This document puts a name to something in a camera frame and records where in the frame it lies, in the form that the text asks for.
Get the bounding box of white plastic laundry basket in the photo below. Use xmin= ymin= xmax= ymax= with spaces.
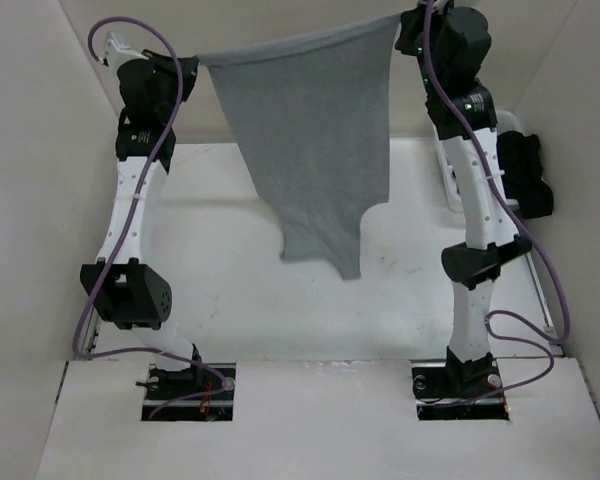
xmin=435 ymin=108 xmax=526 ymax=211

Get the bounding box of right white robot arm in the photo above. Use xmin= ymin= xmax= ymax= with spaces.
xmin=395 ymin=1 xmax=531 ymax=402

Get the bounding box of grey tank top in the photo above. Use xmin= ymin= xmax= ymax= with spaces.
xmin=200 ymin=14 xmax=399 ymax=280

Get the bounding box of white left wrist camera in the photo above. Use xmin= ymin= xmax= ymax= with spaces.
xmin=103 ymin=31 xmax=147 ymax=70

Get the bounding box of black tank top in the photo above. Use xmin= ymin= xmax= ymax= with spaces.
xmin=497 ymin=131 xmax=554 ymax=219

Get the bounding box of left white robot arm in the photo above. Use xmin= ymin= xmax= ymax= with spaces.
xmin=80 ymin=50 xmax=205 ymax=399

